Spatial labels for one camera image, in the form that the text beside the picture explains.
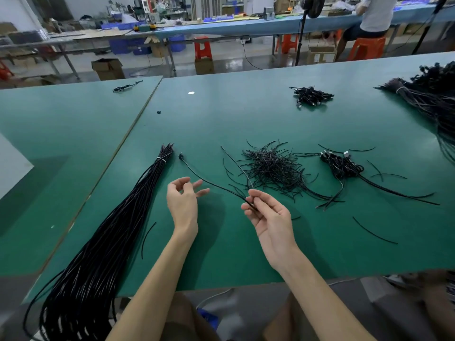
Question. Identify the person's right hand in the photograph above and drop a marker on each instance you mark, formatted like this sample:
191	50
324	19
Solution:
274	230

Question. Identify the person's left hand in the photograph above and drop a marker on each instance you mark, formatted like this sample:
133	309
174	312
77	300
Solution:
185	209

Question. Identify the person's left forearm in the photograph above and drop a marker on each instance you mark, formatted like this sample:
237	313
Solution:
153	294

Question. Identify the person's right forearm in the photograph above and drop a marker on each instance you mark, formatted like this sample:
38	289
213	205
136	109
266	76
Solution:
323	302

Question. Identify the person's brown shorts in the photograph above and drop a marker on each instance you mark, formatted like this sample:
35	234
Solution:
178	319

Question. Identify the person's right leg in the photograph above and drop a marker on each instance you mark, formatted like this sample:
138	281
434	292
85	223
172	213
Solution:
439	305

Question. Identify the blue plastic item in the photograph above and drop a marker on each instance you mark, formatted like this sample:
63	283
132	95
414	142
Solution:
208	319

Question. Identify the small cardboard box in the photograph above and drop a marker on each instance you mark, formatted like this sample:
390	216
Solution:
205	66

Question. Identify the open cardboard box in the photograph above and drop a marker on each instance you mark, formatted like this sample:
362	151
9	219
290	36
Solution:
108	69

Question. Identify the red plastic stool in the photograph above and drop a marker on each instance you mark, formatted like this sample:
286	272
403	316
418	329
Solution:
203	49

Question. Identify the large white box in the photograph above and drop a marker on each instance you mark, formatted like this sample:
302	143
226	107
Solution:
13	165

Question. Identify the orange plastic stool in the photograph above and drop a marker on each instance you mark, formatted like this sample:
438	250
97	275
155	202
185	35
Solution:
367	49
5	71
289	44

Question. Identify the long blue workbench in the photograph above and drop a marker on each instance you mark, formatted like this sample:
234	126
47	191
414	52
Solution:
263	26

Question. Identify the black fan on stand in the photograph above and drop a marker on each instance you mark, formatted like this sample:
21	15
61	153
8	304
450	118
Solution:
313	5

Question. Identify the black tripod stand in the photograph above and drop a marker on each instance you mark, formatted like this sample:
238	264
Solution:
430	24

